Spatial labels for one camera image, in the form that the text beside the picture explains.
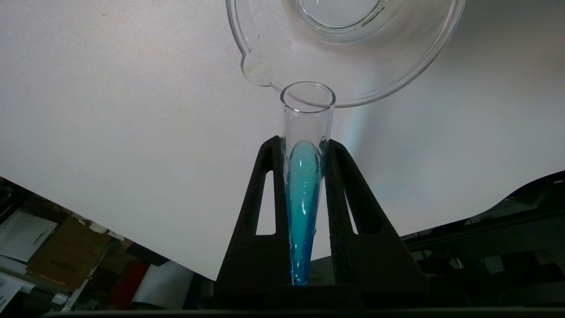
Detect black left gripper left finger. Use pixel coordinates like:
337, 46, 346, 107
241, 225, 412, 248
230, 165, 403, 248
215, 136, 293, 310

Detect blue pigment test tube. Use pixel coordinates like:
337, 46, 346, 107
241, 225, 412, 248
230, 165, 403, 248
280, 81, 336, 286

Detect brown cardboard box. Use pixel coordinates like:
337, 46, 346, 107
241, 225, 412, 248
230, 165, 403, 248
26, 216, 113, 292

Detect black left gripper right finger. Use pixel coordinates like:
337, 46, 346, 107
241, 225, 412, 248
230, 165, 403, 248
324, 139, 431, 310

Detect black robot chassis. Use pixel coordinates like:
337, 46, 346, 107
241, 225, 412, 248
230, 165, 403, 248
399, 170, 565, 310

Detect clear glass evaporating dish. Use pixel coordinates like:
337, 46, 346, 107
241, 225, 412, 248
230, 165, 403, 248
226, 0, 467, 108

